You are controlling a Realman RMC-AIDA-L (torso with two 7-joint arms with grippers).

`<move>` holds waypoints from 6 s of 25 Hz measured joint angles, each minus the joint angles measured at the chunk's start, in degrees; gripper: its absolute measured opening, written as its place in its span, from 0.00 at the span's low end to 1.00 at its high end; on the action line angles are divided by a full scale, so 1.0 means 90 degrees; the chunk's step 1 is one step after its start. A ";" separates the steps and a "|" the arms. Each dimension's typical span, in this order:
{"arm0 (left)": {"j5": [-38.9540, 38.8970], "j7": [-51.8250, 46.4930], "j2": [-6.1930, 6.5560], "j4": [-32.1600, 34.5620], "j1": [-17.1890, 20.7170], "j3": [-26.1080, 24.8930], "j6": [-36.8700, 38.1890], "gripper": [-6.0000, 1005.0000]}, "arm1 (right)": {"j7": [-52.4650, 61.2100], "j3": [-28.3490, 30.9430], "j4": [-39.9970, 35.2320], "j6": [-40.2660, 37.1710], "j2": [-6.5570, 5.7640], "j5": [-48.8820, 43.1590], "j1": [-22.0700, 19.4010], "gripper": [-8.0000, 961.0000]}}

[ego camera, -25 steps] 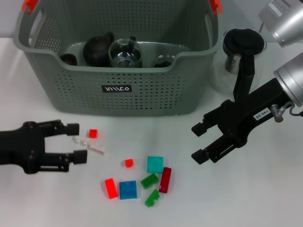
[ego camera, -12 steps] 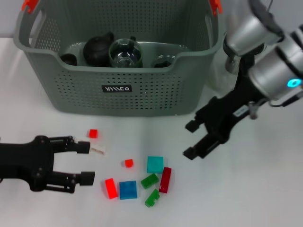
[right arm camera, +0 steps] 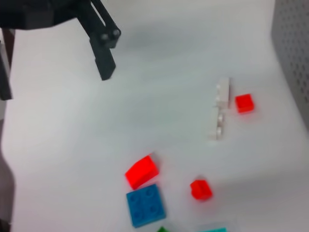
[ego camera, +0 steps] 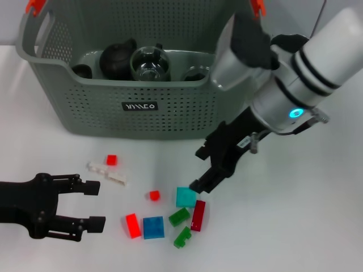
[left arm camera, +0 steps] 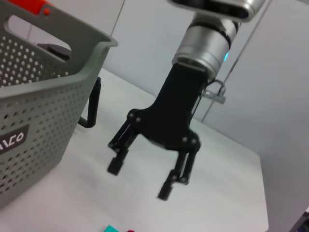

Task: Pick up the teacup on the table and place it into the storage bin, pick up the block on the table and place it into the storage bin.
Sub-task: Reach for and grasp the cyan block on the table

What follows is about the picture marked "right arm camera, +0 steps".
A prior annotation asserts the grey perforated storage bin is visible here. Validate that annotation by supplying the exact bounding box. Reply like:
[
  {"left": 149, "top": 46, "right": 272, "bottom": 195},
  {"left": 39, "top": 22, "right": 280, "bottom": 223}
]
[{"left": 271, "top": 0, "right": 309, "bottom": 132}]

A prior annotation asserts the blue square brick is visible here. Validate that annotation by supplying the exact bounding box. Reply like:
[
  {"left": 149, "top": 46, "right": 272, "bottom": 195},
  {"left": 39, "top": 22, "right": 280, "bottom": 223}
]
[{"left": 125, "top": 183, "right": 167, "bottom": 229}]

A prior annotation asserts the bright red rectangular brick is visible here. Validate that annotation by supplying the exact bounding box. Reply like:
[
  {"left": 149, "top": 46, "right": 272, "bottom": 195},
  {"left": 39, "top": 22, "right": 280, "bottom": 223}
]
[{"left": 125, "top": 154, "right": 159, "bottom": 190}]

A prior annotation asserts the teal square brick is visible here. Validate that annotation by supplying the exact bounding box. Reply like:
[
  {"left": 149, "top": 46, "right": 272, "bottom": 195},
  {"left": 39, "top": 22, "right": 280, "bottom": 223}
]
[{"left": 197, "top": 227, "right": 228, "bottom": 232}]

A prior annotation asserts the small red cube brick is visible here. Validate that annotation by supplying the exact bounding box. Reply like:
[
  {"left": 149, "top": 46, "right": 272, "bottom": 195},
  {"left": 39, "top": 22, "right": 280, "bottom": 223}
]
[
  {"left": 234, "top": 93, "right": 256, "bottom": 114},
  {"left": 190, "top": 179, "right": 213, "bottom": 202}
]

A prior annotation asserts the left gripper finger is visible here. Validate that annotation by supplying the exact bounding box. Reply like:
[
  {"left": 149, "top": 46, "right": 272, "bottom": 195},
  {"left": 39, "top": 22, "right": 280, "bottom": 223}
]
[{"left": 76, "top": 0, "right": 122, "bottom": 82}]

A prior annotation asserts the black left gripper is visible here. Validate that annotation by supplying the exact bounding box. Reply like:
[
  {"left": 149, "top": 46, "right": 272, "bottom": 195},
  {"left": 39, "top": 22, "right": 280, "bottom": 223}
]
[{"left": 0, "top": 0, "right": 94, "bottom": 101}]

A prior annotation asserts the white toy brick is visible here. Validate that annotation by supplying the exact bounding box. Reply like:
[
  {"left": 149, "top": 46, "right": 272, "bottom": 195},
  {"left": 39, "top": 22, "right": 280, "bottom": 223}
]
[
  {"left": 214, "top": 77, "right": 232, "bottom": 109},
  {"left": 208, "top": 108, "right": 227, "bottom": 141}
]

